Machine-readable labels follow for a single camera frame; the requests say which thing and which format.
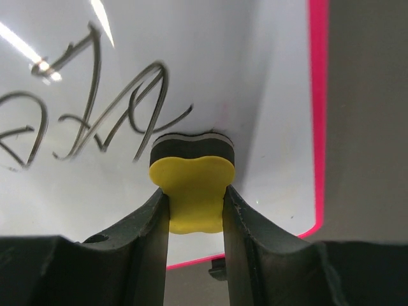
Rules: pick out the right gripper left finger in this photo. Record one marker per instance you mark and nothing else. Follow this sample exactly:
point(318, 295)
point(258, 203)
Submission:
point(124, 264)

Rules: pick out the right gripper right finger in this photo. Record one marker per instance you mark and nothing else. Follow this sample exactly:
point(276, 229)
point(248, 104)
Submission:
point(266, 265)

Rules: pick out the yellow whiteboard eraser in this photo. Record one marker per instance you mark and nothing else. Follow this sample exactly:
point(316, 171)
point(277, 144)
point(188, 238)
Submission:
point(194, 172)

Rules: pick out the pink framed whiteboard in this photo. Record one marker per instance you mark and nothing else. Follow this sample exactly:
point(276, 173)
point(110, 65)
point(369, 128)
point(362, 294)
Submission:
point(88, 86)

